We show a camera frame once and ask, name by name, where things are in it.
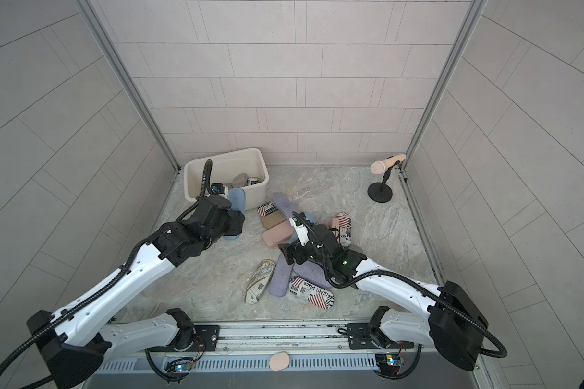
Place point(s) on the flag newspaper case front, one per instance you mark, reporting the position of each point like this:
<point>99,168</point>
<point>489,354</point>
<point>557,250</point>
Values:
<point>310,293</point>

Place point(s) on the pink microphone on black stand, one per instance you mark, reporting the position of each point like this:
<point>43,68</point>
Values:
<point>381,192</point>

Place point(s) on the right circuit board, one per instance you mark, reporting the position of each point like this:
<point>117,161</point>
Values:
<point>389,365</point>

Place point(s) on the lilac case lower middle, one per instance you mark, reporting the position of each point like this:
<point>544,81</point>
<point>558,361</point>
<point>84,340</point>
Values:
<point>279,283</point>

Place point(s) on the grey rectangular fabric case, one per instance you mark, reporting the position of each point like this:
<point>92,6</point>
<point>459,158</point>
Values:
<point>240,181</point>

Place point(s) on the blue oval case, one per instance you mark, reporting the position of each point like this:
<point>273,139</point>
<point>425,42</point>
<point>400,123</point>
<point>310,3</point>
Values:
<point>238,199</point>

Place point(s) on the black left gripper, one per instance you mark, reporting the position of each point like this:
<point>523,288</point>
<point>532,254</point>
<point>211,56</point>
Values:
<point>237,222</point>

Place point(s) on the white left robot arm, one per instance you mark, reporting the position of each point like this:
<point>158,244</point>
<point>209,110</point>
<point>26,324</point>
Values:
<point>78,339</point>

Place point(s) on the tan case upper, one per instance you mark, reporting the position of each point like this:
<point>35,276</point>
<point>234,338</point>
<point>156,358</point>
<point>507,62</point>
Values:
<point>273,219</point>

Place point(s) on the flag print case right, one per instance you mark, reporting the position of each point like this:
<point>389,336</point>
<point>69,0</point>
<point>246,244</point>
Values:
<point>344,227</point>

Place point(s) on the circuit board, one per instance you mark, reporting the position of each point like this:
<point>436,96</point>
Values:
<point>389,365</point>
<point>180,366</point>

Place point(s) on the purple case upper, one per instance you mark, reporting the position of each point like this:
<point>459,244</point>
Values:
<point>285,206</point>

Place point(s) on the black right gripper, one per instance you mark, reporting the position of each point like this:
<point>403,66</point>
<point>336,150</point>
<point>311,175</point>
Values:
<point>289,254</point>

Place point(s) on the pink case middle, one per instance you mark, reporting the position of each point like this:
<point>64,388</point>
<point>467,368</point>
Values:
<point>278,234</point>

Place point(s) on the flag print case upper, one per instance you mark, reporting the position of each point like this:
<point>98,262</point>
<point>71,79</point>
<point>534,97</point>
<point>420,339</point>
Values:
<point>266,209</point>

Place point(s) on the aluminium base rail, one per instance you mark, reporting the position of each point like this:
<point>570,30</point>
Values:
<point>296,336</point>

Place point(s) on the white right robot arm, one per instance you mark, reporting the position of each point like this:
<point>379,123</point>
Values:
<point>442,316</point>

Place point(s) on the flag print case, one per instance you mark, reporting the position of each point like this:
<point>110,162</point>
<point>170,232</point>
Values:
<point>266,209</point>
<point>344,227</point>

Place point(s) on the left circuit board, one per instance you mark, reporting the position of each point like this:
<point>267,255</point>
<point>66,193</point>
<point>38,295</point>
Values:
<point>180,366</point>

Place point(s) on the pink slim case right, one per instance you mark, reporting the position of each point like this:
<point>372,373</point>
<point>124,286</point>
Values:
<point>334,227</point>

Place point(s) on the purple case lower right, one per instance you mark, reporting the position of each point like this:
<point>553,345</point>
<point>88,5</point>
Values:
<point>312,273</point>

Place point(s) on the cream patterned glasses case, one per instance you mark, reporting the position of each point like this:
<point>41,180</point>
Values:
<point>259,281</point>

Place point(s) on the grey oval case right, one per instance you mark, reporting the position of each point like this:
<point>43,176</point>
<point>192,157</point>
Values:
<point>355,248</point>

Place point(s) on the purple case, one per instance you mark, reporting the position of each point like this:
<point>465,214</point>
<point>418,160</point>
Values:
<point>285,206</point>
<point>312,273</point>

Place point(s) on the pink oval pad on rail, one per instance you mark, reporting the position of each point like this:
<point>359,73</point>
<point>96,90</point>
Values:
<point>279,362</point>

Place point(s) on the light blue case middle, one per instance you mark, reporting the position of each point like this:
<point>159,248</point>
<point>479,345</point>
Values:
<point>311,218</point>

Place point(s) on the cream plastic storage box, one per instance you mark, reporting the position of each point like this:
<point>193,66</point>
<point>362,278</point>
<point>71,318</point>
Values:
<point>226,167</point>

